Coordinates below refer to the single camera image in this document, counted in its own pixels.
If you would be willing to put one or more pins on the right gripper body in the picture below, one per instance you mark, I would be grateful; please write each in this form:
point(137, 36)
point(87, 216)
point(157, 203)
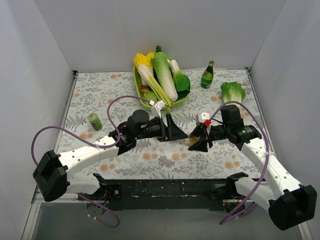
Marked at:
point(207, 137)

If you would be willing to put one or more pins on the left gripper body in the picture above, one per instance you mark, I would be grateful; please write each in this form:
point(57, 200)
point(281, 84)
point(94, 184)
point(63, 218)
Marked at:
point(165, 130)

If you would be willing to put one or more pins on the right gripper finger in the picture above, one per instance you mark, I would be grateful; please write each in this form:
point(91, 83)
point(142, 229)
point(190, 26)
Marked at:
point(199, 131)
point(200, 146)

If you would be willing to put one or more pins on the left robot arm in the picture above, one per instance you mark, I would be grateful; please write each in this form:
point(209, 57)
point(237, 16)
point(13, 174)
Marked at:
point(57, 173)

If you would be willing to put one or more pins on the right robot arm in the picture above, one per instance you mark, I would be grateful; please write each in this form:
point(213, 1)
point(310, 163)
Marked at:
point(287, 201)

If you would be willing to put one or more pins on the round green cabbage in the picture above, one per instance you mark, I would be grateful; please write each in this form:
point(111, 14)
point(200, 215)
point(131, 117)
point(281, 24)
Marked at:
point(151, 98)

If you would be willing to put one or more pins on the romaine lettuce head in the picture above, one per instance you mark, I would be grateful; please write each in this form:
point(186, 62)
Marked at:
point(232, 91)

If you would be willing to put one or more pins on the bok choy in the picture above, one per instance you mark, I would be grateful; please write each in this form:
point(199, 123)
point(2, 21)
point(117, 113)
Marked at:
point(180, 80)

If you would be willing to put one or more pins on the green glass bottle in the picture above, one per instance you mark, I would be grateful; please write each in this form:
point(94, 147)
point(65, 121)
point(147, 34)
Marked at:
point(207, 76)

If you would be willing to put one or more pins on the napa cabbage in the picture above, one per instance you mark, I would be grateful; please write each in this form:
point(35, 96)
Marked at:
point(161, 67)

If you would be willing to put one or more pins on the celery stalks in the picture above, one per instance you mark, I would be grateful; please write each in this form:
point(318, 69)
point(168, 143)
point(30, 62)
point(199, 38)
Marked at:
point(146, 74)

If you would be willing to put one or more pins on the yellow leafy cabbage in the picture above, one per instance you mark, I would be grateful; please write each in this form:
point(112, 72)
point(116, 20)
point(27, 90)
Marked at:
point(141, 59)

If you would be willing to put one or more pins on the green pill bottle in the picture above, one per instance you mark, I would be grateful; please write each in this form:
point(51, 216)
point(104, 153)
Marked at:
point(95, 121)

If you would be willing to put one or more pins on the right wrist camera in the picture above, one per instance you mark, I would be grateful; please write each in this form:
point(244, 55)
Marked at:
point(203, 119)

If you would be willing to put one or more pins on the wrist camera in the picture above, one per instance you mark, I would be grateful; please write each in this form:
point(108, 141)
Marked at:
point(156, 109)
point(203, 119)

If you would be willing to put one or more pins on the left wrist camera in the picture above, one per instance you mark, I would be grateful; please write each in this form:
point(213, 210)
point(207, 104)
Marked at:
point(156, 109)

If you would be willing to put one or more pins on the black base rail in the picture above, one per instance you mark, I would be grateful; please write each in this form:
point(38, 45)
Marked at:
point(161, 194)

